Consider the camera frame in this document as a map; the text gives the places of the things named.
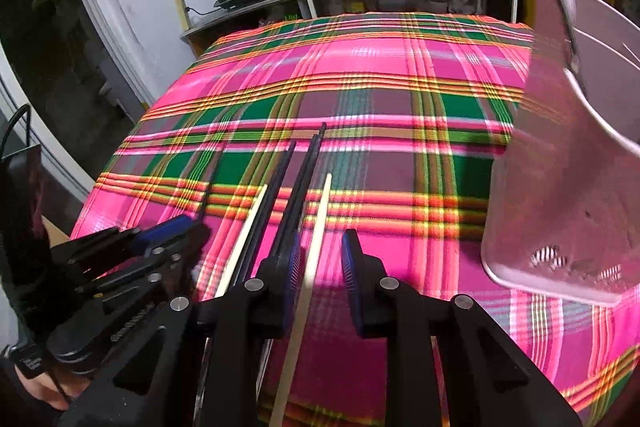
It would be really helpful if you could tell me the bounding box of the pink plastic utensil basket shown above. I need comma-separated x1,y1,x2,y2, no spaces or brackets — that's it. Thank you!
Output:
480,0,639,307

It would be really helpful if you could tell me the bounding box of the thin dark metal chopstick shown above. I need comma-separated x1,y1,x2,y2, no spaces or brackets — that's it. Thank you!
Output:
196,150,224,223

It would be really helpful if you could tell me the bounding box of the person's left hand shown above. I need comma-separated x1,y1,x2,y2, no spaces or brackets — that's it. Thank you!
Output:
13,366,91,411

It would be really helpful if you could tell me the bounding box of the yellow power strip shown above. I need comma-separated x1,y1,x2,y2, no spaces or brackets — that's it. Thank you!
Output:
175,0,191,31

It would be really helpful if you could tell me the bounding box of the pink plaid tablecloth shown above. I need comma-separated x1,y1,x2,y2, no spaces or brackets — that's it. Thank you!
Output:
73,13,639,426

